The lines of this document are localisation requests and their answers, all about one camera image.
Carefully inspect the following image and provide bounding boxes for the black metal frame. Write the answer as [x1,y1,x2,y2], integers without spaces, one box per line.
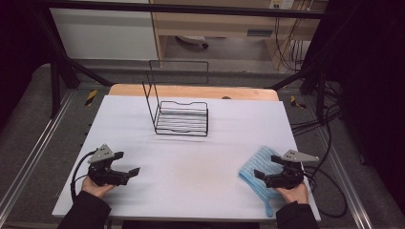
[30,0,339,126]

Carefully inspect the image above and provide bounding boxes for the wooden table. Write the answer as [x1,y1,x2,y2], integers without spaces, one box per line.
[108,83,281,102]

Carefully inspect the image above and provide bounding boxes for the aluminium floor rail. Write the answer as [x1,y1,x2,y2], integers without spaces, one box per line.
[0,90,75,218]
[317,126,374,229]

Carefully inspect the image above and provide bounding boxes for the bundle of black floor cables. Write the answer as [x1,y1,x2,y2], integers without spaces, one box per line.
[290,104,342,135]

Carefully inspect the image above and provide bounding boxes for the white chair base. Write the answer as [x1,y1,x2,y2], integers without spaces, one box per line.
[174,34,210,50]

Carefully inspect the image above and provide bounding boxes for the blue striped cloth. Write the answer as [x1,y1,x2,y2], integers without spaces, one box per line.
[238,145,288,219]

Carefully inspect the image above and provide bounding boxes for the person's right hand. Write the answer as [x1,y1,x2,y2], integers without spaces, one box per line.
[274,182,309,205]

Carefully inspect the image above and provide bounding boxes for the hanging black cables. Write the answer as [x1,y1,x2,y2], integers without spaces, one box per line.
[273,16,308,72]

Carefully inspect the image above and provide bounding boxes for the hand-held gripper cable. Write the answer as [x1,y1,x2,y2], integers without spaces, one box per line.
[301,164,349,219]
[70,150,97,202]

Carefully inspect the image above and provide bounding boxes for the white table cover board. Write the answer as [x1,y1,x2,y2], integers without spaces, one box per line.
[51,94,322,223]

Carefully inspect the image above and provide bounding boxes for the black curtain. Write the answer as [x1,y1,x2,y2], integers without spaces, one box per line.
[313,0,405,211]
[0,0,44,129]

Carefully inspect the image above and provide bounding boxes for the white cabinet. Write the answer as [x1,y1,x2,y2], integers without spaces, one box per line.
[49,7,159,61]

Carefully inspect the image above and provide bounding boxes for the wooden desk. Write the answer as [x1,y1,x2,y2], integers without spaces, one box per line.
[148,0,330,70]

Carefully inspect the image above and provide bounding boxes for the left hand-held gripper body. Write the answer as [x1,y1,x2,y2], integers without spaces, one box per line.
[86,143,130,187]

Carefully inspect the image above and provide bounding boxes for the right hand-held gripper cable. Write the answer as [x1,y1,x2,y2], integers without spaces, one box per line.
[301,164,349,219]

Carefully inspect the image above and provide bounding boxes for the black wire rack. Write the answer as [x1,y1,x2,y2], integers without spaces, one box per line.
[141,59,210,138]

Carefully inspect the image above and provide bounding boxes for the left hand-held gripper cable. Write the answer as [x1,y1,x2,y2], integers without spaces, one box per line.
[70,150,97,202]

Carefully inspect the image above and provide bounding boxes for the yellow black tape strip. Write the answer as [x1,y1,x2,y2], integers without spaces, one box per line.
[84,89,99,107]
[289,94,308,110]

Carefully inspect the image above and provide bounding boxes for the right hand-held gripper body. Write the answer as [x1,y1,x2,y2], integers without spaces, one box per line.
[263,149,320,191]

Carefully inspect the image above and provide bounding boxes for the white power strip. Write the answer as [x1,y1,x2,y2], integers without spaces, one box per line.
[267,0,296,10]

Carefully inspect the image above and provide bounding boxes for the person's left hand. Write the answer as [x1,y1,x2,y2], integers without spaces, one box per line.
[81,176,116,200]

